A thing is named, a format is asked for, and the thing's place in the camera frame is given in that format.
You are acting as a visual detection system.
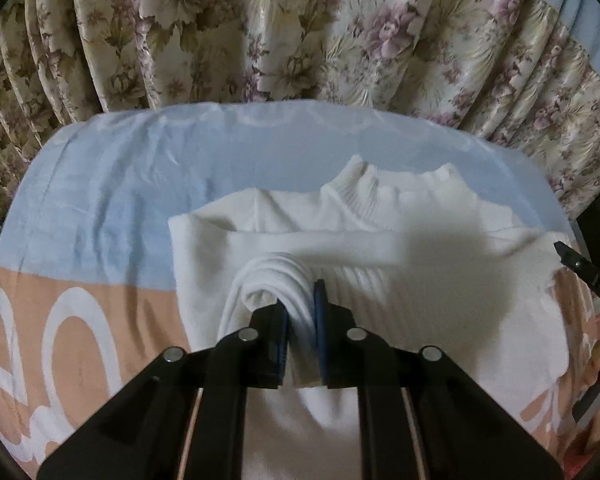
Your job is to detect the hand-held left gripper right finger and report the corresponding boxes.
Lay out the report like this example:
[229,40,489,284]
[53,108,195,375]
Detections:
[312,280,566,480]

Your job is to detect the white knit sweater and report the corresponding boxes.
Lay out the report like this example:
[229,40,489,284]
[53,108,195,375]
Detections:
[169,156,572,480]

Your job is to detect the blue floral curtain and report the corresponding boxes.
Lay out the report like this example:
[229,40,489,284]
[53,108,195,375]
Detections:
[0,0,600,261]

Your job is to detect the printed peach and blue blanket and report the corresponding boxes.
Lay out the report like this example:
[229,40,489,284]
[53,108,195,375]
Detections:
[0,102,600,480]

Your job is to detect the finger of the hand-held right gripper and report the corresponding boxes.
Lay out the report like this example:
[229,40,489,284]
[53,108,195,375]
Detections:
[553,240,600,322]

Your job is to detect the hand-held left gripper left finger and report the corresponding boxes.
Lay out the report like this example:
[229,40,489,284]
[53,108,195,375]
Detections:
[36,304,289,480]

